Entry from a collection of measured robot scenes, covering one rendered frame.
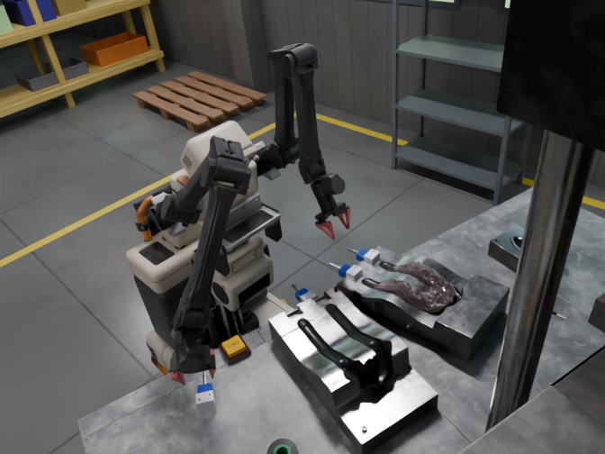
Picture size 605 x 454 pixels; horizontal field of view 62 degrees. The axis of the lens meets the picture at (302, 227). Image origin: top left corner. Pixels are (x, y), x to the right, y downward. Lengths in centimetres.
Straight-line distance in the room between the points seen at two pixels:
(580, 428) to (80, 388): 253
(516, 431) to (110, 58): 644
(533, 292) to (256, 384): 102
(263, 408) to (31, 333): 209
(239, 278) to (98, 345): 134
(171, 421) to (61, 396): 141
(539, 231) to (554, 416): 24
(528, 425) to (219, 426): 100
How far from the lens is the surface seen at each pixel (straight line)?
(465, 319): 162
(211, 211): 124
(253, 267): 199
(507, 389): 97
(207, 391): 157
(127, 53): 690
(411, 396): 149
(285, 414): 154
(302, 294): 179
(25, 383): 314
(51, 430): 286
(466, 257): 201
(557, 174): 69
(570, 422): 76
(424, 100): 393
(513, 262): 195
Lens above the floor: 207
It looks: 36 degrees down
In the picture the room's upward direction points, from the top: 7 degrees counter-clockwise
